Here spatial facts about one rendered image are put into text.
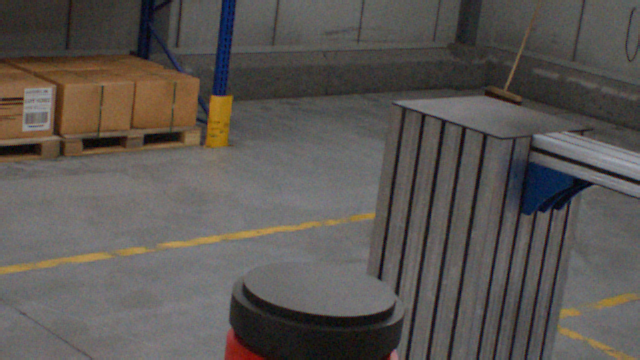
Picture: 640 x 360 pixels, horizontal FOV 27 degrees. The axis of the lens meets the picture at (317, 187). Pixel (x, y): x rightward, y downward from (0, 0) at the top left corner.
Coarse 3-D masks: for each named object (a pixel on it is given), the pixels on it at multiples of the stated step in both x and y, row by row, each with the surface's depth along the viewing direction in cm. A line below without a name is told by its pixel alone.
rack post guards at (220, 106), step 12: (216, 96) 1006; (228, 96) 1012; (216, 108) 1009; (228, 108) 1015; (216, 120) 1011; (228, 120) 1019; (216, 132) 1014; (228, 132) 1024; (204, 144) 1016; (216, 144) 1017; (228, 144) 1031
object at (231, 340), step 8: (232, 328) 39; (232, 336) 38; (240, 336) 38; (232, 344) 38; (240, 344) 37; (232, 352) 37; (240, 352) 37; (248, 352) 37; (256, 352) 37; (392, 352) 39
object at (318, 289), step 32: (256, 288) 37; (288, 288) 38; (320, 288) 38; (352, 288) 38; (384, 288) 39; (256, 320) 36; (288, 320) 36; (320, 320) 36; (352, 320) 36; (384, 320) 37; (288, 352) 36; (320, 352) 36; (352, 352) 36; (384, 352) 37
